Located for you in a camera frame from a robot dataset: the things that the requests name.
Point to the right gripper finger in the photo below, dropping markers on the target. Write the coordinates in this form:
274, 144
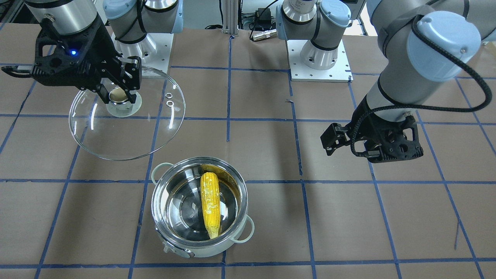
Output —
104, 88
127, 75

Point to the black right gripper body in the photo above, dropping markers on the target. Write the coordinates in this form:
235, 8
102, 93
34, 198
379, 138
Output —
98, 46

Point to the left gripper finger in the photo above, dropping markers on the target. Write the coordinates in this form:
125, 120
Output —
335, 136

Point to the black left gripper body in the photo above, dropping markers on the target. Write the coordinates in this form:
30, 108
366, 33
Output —
363, 117

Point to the glass pot lid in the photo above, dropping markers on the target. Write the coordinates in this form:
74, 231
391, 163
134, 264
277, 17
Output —
121, 130

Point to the yellow corn cob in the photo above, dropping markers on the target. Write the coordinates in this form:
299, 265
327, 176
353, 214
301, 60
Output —
210, 202

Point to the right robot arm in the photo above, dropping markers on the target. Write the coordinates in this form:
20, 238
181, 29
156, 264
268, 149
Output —
131, 20

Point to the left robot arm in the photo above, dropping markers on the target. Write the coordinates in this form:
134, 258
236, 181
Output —
426, 43

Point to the pale green cooking pot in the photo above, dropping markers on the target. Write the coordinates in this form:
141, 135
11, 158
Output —
176, 208

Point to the black power adapter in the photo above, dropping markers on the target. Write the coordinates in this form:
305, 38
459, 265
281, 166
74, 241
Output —
263, 15

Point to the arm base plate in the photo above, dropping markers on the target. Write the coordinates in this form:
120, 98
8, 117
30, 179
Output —
307, 63
154, 50

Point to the silver cable connector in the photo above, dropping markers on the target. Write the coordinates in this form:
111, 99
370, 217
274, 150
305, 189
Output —
264, 35

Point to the aluminium frame post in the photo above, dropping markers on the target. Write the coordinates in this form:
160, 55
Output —
230, 16

